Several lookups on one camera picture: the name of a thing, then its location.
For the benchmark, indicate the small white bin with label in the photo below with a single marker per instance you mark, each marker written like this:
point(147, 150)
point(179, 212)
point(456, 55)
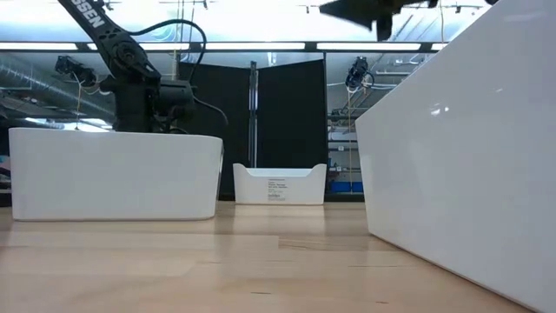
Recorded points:
point(279, 187)

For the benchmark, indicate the white bin for red blocks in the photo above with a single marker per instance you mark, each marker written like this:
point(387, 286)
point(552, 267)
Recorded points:
point(113, 174)

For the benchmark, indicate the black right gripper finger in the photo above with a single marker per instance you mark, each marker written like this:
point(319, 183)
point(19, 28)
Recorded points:
point(384, 28)
point(354, 12)

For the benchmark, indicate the blue crate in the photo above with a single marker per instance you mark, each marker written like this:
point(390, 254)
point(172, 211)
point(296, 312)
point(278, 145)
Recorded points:
point(340, 187)
point(357, 187)

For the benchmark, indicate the white bin for green blocks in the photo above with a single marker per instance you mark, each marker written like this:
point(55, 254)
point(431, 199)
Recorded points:
point(469, 165)

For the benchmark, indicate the black horizontal beam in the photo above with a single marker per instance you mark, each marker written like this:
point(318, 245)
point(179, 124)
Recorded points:
point(195, 46)

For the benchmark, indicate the black hanging device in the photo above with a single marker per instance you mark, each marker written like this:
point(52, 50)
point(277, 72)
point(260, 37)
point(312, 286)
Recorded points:
point(359, 73)
point(74, 69)

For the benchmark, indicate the silver ventilation duct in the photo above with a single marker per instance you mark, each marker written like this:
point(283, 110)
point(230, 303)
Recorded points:
point(48, 87)

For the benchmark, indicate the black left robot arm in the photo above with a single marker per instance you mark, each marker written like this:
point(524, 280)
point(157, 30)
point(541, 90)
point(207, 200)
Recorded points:
point(130, 87)

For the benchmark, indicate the black folding screen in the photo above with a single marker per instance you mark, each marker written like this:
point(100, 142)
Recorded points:
point(291, 126)

